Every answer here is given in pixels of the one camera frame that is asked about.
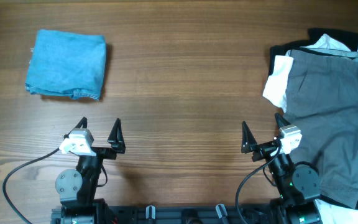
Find folded blue denim garment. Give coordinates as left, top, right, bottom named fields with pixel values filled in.
left=25, top=29, right=107, bottom=101

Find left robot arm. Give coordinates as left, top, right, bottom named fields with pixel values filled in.
left=51, top=117, right=126, bottom=223

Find black garment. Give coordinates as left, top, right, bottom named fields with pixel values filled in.
left=268, top=27, right=358, bottom=212

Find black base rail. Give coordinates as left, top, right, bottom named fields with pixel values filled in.
left=50, top=203, right=323, bottom=224

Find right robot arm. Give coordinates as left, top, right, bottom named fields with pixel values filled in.
left=235, top=113, right=322, bottom=224

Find left black cable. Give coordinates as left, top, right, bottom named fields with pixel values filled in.
left=2, top=147, right=61, bottom=224

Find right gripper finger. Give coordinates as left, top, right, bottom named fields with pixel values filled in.
left=274, top=113, right=291, bottom=128
left=241, top=121, right=257, bottom=154

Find white garment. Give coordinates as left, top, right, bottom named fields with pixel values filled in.
left=262, top=34, right=358, bottom=111

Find grey shorts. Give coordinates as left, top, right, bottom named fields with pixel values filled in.
left=284, top=50, right=358, bottom=209

